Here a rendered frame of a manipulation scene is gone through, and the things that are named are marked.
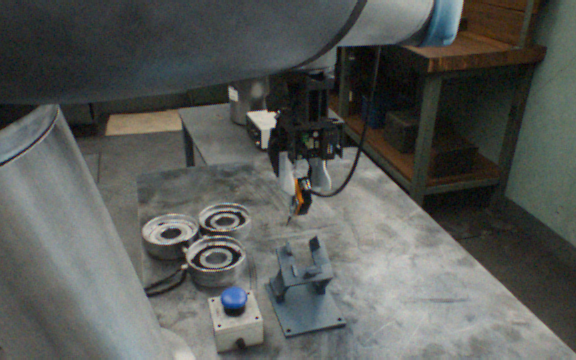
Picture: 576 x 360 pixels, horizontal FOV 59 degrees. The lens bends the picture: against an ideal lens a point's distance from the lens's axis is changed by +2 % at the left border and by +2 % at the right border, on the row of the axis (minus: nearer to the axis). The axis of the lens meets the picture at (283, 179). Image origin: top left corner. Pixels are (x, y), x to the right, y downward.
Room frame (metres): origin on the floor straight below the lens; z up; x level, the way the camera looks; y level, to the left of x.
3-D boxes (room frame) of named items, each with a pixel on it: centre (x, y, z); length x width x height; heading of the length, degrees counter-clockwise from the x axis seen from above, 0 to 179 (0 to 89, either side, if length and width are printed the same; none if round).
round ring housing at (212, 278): (0.73, 0.12, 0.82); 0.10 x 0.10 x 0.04
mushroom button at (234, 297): (0.58, 0.07, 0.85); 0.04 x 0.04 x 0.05
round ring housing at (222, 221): (0.85, 0.12, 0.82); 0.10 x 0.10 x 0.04
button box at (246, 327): (0.58, 0.07, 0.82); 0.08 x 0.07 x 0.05; 16
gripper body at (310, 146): (0.64, -0.03, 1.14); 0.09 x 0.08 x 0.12; 17
